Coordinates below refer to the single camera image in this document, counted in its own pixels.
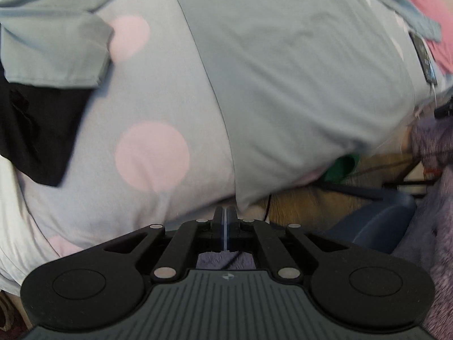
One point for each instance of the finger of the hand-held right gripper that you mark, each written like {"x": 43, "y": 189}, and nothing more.
{"x": 444, "y": 111}

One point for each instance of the white mattress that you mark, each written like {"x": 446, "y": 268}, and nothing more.
{"x": 17, "y": 226}

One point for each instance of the grey t-shirt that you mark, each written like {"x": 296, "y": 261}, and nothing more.
{"x": 283, "y": 78}

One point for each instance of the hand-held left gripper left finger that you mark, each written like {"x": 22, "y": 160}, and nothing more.
{"x": 219, "y": 226}

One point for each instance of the green slipper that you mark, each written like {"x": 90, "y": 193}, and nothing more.
{"x": 339, "y": 168}

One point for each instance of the grey pink-dotted bedsheet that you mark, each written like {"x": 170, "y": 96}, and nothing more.
{"x": 152, "y": 113}

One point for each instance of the black garment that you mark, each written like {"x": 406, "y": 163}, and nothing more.
{"x": 35, "y": 131}

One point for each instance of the black smartphone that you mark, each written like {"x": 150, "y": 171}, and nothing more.
{"x": 423, "y": 56}

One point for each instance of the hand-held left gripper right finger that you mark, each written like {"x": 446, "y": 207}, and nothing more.
{"x": 231, "y": 226}

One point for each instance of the person's right forearm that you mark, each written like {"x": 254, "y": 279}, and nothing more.
{"x": 431, "y": 141}

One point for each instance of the navy blue chair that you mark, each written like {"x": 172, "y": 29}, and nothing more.
{"x": 375, "y": 223}

